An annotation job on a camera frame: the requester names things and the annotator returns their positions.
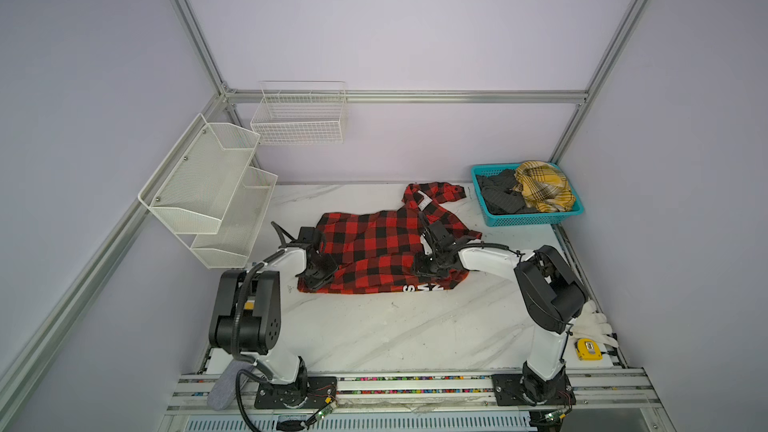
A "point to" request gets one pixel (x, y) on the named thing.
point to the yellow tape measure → (587, 350)
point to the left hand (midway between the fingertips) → (332, 279)
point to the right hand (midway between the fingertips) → (413, 271)
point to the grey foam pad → (224, 392)
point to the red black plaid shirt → (373, 250)
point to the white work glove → (592, 324)
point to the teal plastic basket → (540, 217)
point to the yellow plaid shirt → (544, 186)
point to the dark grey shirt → (497, 195)
